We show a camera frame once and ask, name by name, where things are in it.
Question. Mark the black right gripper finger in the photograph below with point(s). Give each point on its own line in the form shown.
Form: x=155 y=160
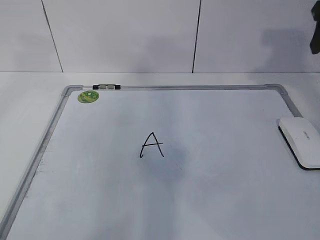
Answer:
x=315 y=41

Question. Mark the white rectangular whiteboard eraser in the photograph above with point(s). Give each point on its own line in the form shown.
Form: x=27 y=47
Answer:
x=303 y=141

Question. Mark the black whiteboard hanging clip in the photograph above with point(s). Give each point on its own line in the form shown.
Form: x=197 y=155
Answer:
x=106 y=87

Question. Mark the silver framed whiteboard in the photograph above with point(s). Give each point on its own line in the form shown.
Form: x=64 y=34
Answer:
x=167 y=163

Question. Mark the round green sticker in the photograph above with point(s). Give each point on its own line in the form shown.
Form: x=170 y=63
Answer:
x=88 y=96

